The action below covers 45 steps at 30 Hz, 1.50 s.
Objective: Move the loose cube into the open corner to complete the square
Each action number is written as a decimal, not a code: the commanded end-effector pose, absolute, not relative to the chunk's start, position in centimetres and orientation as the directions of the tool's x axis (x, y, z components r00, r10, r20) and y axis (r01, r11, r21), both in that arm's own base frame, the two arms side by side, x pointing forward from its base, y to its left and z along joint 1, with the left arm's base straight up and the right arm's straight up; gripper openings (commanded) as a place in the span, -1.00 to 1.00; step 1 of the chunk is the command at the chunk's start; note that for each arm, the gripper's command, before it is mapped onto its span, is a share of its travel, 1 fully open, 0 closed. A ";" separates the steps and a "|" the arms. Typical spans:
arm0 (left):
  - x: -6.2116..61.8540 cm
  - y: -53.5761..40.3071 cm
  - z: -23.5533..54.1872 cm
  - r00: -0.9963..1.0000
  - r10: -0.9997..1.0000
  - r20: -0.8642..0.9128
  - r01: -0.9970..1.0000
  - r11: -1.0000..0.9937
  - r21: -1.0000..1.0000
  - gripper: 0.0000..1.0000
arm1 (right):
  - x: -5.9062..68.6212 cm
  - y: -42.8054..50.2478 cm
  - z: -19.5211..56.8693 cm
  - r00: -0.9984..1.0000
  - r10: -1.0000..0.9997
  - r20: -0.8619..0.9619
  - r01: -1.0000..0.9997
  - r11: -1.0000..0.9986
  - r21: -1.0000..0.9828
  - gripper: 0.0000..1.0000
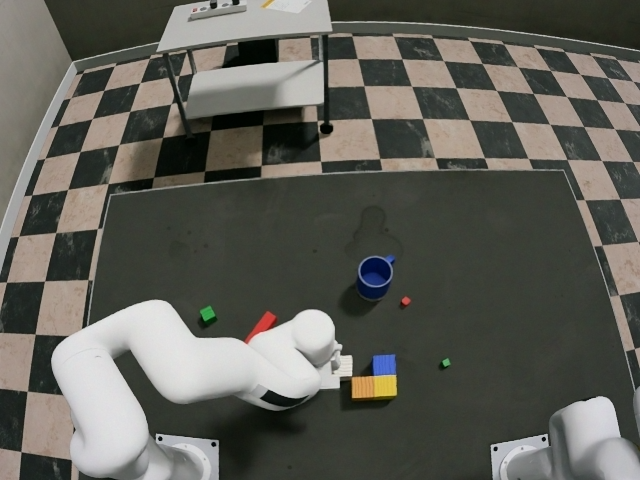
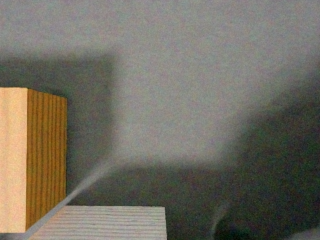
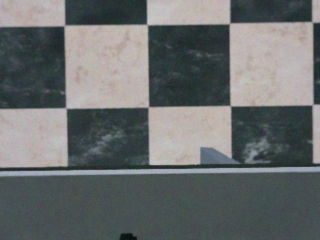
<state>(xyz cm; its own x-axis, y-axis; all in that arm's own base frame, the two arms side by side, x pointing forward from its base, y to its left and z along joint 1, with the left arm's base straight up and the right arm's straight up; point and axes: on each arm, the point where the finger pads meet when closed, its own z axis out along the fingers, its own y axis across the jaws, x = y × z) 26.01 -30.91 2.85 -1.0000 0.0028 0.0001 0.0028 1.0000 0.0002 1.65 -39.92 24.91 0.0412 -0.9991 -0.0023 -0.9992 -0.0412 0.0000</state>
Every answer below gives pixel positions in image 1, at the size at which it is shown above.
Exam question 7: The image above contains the blue mug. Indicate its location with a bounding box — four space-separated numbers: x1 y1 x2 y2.
356 255 395 301

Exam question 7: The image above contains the green cube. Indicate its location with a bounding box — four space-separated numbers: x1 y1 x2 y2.
200 306 218 325

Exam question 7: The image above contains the yellow cube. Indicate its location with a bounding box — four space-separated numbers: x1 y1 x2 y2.
373 375 397 400

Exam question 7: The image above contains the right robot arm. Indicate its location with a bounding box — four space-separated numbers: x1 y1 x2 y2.
499 397 640 480

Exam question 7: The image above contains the red rectangular block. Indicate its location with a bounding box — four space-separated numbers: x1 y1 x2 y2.
244 311 277 344

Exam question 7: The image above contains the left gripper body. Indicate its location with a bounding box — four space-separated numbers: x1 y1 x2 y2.
331 351 340 371

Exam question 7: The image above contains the blue cube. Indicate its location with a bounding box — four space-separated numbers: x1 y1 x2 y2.
372 355 396 376

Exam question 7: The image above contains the orange cube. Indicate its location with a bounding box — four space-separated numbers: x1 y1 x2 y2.
351 376 375 401

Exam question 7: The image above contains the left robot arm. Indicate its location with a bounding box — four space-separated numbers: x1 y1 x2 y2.
51 300 342 480

